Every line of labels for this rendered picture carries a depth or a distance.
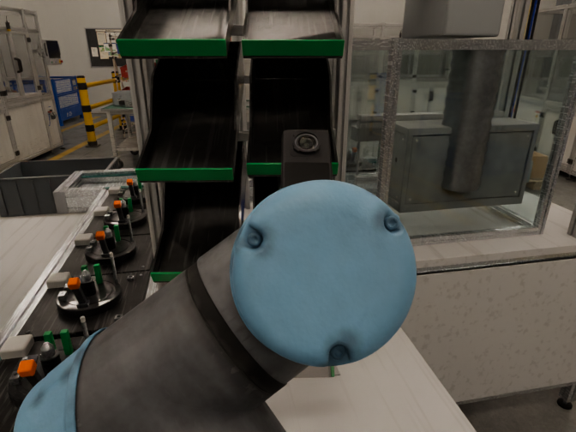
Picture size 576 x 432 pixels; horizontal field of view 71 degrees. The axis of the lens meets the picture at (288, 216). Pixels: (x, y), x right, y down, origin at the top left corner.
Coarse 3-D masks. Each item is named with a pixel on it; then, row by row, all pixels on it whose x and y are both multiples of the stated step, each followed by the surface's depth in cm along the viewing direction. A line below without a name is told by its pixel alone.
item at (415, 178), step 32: (352, 64) 157; (384, 64) 129; (416, 64) 124; (448, 64) 126; (512, 64) 130; (544, 64) 132; (352, 96) 159; (384, 96) 131; (416, 96) 128; (448, 96) 130; (512, 96) 134; (544, 96) 137; (352, 128) 162; (416, 128) 132; (448, 128) 134; (512, 128) 139; (544, 128) 141; (352, 160) 164; (416, 160) 136; (448, 160) 139; (512, 160) 144; (544, 160) 146; (416, 192) 141; (448, 192) 143; (480, 192) 146; (512, 192) 149; (416, 224) 146; (448, 224) 148; (480, 224) 151; (512, 224) 154
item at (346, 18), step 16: (128, 0) 56; (352, 0) 62; (128, 16) 58; (352, 16) 63; (352, 32) 64; (128, 64) 59; (144, 64) 75; (336, 64) 67; (144, 80) 76; (336, 80) 67; (144, 96) 61; (336, 96) 68; (144, 112) 62; (336, 112) 69; (144, 128) 63; (336, 128) 69; (336, 144) 70; (336, 176) 72; (160, 192) 84; (160, 208) 86; (160, 224) 69; (336, 368) 90
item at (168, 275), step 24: (240, 144) 78; (240, 168) 69; (168, 192) 70; (192, 192) 75; (216, 192) 76; (240, 192) 68; (168, 216) 69; (192, 216) 71; (216, 216) 71; (240, 216) 67; (168, 240) 68; (192, 240) 68; (216, 240) 68; (168, 264) 64; (192, 264) 64
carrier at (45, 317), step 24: (96, 264) 98; (48, 288) 101; (96, 288) 97; (120, 288) 97; (144, 288) 101; (48, 312) 92; (72, 312) 89; (96, 312) 90; (120, 312) 92; (72, 336) 85
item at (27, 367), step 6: (36, 354) 65; (24, 360) 63; (30, 360) 63; (36, 360) 64; (24, 366) 62; (30, 366) 62; (36, 366) 63; (18, 372) 61; (24, 372) 61; (30, 372) 62; (36, 372) 64; (30, 378) 63; (36, 378) 64; (42, 378) 66
